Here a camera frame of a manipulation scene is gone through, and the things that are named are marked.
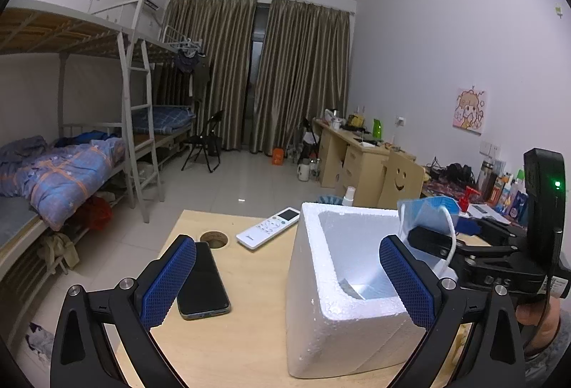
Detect person's right hand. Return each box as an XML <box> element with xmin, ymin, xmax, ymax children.
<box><xmin>515</xmin><ymin>296</ymin><xmax>560</xmax><ymax>355</ymax></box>

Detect white remote control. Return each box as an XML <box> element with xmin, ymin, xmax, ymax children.
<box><xmin>236</xmin><ymin>206</ymin><xmax>301</xmax><ymax>251</ymax></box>

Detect white metal bunk bed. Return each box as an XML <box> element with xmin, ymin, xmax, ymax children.
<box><xmin>134</xmin><ymin>24</ymin><xmax>210</xmax><ymax>161</ymax></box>
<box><xmin>0</xmin><ymin>0</ymin><xmax>163</xmax><ymax>295</ymax></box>

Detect desk with dark patterned cover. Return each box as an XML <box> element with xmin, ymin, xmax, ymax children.
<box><xmin>421</xmin><ymin>165</ymin><xmax>527</xmax><ymax>237</ymax></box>

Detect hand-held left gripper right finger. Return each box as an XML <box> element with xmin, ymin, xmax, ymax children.
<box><xmin>379</xmin><ymin>234</ymin><xmax>527</xmax><ymax>388</ymax></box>

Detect brown curtain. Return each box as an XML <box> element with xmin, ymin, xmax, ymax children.
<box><xmin>250</xmin><ymin>0</ymin><xmax>351</xmax><ymax>157</ymax></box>
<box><xmin>158</xmin><ymin>0</ymin><xmax>258</xmax><ymax>151</ymax></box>

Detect red bag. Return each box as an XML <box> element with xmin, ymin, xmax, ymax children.
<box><xmin>80</xmin><ymin>197</ymin><xmax>113</xmax><ymax>232</ymax></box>

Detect black smartphone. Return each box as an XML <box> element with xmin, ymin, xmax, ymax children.
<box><xmin>177</xmin><ymin>242</ymin><xmax>232</xmax><ymax>321</ymax></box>

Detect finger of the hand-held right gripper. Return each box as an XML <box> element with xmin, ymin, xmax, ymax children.
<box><xmin>408</xmin><ymin>226</ymin><xmax>518</xmax><ymax>264</ymax></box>
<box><xmin>456</xmin><ymin>216</ymin><xmax>528</xmax><ymax>247</ymax></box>

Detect blue plaid bedding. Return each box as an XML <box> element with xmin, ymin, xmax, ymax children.
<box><xmin>131</xmin><ymin>105</ymin><xmax>196</xmax><ymax>134</ymax></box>

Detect cartoon wall poster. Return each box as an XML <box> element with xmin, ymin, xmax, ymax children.
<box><xmin>453</xmin><ymin>87</ymin><xmax>487</xmax><ymax>134</ymax></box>

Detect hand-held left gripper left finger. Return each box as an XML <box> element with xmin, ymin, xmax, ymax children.
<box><xmin>50</xmin><ymin>234</ymin><xmax>197</xmax><ymax>388</ymax></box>

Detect black folding chair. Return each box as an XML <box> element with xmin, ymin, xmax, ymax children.
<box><xmin>181</xmin><ymin>110</ymin><xmax>224</xmax><ymax>173</ymax></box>

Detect light wooden desk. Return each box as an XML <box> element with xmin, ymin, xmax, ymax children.
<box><xmin>312</xmin><ymin>118</ymin><xmax>418</xmax><ymax>201</ymax></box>

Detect printed paper sheets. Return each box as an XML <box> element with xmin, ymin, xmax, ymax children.
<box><xmin>468</xmin><ymin>204</ymin><xmax>514</xmax><ymax>225</ymax></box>

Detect black bags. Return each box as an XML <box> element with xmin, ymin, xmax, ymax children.
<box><xmin>439</xmin><ymin>162</ymin><xmax>476</xmax><ymax>188</ymax></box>

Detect white foam box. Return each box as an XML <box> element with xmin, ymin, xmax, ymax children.
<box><xmin>285</xmin><ymin>201</ymin><xmax>447</xmax><ymax>380</ymax></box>

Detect beige cloth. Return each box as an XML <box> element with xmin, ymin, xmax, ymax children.
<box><xmin>38</xmin><ymin>232</ymin><xmax>81</xmax><ymax>275</ymax></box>

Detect blue face mask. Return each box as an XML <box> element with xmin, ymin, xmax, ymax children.
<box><xmin>397</xmin><ymin>197</ymin><xmax>461</xmax><ymax>282</ymax></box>

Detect row of toiletry bottles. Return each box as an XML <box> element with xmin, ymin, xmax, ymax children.
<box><xmin>476</xmin><ymin>158</ymin><xmax>529</xmax><ymax>221</ymax></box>

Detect blue star print quilt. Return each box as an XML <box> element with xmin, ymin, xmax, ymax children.
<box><xmin>0</xmin><ymin>136</ymin><xmax>128</xmax><ymax>232</ymax></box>

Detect wooden chair with smiley face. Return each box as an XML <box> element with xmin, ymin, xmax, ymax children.
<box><xmin>378</xmin><ymin>149</ymin><xmax>426</xmax><ymax>208</ymax></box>

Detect dark hanging clothes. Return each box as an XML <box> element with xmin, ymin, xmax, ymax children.
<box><xmin>175</xmin><ymin>48</ymin><xmax>210</xmax><ymax>112</ymax></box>

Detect white lotion bottle red pump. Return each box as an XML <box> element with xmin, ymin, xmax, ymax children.
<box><xmin>459</xmin><ymin>186</ymin><xmax>481</xmax><ymax>219</ymax></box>

